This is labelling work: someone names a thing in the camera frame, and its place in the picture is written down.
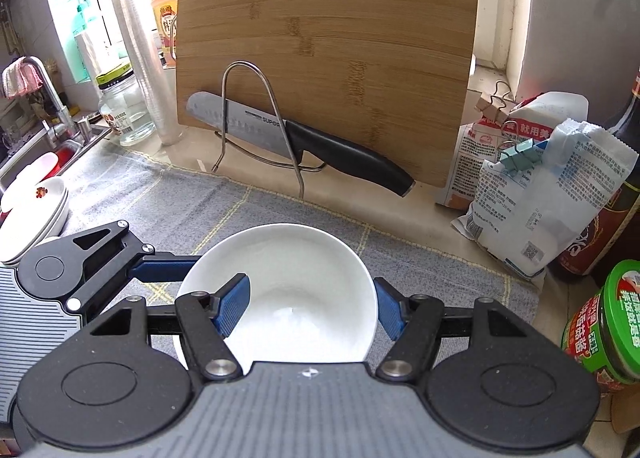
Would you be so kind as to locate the green dish soap bottle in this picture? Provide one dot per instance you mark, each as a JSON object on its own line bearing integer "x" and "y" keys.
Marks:
{"x": 82, "y": 18}

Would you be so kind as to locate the white orange printed bag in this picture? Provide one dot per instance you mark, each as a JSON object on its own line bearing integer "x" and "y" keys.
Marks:
{"x": 470, "y": 153}

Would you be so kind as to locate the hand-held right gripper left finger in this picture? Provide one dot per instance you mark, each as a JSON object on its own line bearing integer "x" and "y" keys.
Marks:
{"x": 231, "y": 305}

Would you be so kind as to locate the green binder clip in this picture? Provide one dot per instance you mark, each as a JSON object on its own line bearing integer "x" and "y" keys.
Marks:
{"x": 522, "y": 158}

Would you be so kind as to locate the cardboard box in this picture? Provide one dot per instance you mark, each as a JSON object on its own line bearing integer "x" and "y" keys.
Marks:
{"x": 620, "y": 408}

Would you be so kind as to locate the orange oil bottle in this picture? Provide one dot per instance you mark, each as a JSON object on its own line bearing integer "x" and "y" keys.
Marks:
{"x": 165, "y": 3}

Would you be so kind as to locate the stainless steel sink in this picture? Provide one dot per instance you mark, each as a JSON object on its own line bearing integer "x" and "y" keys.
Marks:
{"x": 70, "y": 143}

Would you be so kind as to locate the white printed plastic bag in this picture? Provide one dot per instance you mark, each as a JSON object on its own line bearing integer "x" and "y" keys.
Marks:
{"x": 540, "y": 208}

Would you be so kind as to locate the metal sink soap dispenser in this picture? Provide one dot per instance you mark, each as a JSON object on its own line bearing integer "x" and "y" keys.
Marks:
{"x": 85, "y": 128}

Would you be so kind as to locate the metal kitchen faucet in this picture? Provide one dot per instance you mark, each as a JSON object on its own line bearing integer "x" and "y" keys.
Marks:
{"x": 55, "y": 103}

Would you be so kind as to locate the clear plastic cup stack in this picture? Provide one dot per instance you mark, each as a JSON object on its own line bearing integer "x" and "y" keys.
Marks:
{"x": 145, "y": 68}

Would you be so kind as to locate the tan binder clip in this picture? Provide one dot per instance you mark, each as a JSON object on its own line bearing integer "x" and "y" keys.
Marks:
{"x": 492, "y": 113}

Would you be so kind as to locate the pink white dishcloth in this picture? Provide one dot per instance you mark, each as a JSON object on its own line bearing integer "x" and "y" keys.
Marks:
{"x": 20, "y": 78}

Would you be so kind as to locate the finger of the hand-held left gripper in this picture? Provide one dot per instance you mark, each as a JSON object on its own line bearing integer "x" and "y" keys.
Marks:
{"x": 165, "y": 269}

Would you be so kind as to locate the bamboo cutting board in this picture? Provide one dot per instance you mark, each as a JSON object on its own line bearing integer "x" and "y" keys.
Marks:
{"x": 325, "y": 13}

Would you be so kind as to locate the dark soy sauce bottle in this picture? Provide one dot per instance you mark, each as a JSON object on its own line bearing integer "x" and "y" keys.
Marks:
{"x": 620, "y": 218}

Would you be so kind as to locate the white plastic bag roll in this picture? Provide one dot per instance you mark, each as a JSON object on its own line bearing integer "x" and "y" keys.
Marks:
{"x": 92, "y": 55}

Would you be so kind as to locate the white fruit print plate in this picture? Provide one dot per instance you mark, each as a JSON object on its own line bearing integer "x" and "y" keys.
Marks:
{"x": 27, "y": 202}
{"x": 54, "y": 224}
{"x": 30, "y": 252}

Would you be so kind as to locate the clear glass jar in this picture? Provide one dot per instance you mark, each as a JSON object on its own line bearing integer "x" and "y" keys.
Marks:
{"x": 125, "y": 113}

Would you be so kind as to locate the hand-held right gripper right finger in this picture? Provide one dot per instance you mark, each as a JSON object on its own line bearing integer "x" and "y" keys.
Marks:
{"x": 390, "y": 308}

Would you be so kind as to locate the white pink flower bowl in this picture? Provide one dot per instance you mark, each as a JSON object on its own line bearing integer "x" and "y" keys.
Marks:
{"x": 300, "y": 278}

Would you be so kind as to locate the grey blue checked towel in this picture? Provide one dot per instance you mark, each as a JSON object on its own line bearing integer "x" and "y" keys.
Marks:
{"x": 200, "y": 203}

